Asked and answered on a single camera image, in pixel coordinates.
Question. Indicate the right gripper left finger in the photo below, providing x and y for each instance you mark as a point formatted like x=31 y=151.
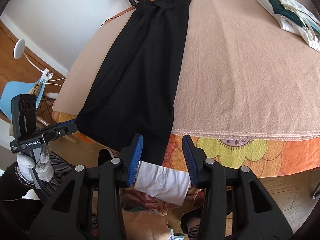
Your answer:
x=87 y=204

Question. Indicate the black garment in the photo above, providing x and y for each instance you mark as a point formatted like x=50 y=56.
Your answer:
x=135 y=87

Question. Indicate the left forearm black sleeve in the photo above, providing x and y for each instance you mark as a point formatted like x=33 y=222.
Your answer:
x=17 y=213

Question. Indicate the folded clothes stack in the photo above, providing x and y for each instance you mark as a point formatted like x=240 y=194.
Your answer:
x=295 y=18

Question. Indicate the pink beige blanket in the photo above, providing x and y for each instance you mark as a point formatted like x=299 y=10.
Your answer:
x=207 y=68

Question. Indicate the white desk lamp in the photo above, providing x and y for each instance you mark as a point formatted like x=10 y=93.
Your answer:
x=18 y=52

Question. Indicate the orange floral bedsheet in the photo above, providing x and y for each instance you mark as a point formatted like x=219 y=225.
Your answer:
x=237 y=154

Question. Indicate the left white gloved hand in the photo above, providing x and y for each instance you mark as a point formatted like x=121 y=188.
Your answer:
x=43 y=167

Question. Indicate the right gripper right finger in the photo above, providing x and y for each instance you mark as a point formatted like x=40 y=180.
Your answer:
x=236 y=204

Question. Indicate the light blue chair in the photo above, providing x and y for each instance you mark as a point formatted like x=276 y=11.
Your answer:
x=17 y=93

